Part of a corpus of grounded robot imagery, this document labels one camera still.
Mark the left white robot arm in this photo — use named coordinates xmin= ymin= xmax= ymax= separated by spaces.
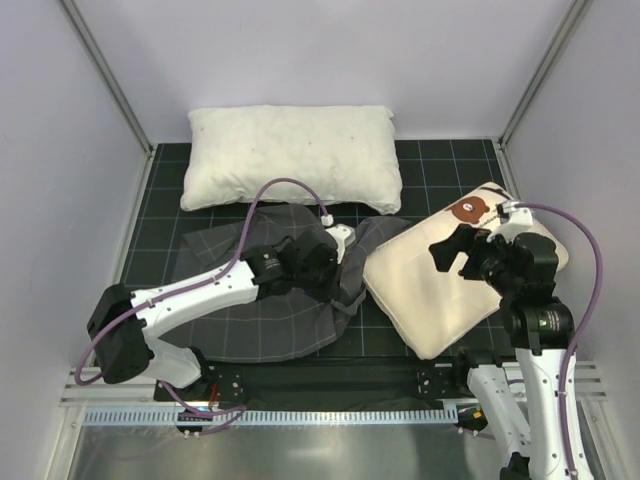
xmin=87 ymin=225 xmax=354 ymax=401

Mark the slotted grey cable duct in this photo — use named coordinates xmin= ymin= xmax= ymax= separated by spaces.
xmin=83 ymin=405 xmax=458 ymax=427

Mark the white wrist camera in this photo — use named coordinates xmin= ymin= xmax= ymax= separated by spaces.
xmin=487 ymin=200 xmax=533 ymax=243
xmin=320 ymin=214 xmax=356 ymax=264

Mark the aluminium frame post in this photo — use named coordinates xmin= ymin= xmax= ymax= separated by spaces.
xmin=58 ymin=0 xmax=154 ymax=158
xmin=498 ymin=0 xmax=592 ymax=150

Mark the grey checked pillowcase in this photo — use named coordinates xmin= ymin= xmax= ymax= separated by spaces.
xmin=165 ymin=204 xmax=410 ymax=363

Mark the black grid cutting mat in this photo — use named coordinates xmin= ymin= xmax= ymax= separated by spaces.
xmin=119 ymin=139 xmax=516 ymax=358

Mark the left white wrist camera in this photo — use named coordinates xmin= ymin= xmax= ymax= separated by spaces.
xmin=320 ymin=214 xmax=356 ymax=264

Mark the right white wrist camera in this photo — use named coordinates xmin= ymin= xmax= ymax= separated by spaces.
xmin=487 ymin=200 xmax=533 ymax=243

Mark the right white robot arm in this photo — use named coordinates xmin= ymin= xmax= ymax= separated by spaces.
xmin=429 ymin=224 xmax=593 ymax=479

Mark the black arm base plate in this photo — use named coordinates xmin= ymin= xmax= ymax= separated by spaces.
xmin=176 ymin=357 xmax=472 ymax=412

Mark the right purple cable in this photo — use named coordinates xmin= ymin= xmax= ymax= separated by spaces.
xmin=504 ymin=200 xmax=607 ymax=480

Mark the right aluminium frame post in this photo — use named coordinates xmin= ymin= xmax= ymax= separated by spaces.
xmin=498 ymin=0 xmax=592 ymax=150

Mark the cream bear print pillow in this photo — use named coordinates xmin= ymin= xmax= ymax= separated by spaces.
xmin=364 ymin=183 xmax=568 ymax=359

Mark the white plain pillow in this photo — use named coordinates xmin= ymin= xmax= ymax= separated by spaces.
xmin=180 ymin=105 xmax=402 ymax=214

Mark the left aluminium frame post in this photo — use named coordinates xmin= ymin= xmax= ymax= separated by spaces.
xmin=58 ymin=0 xmax=154 ymax=158

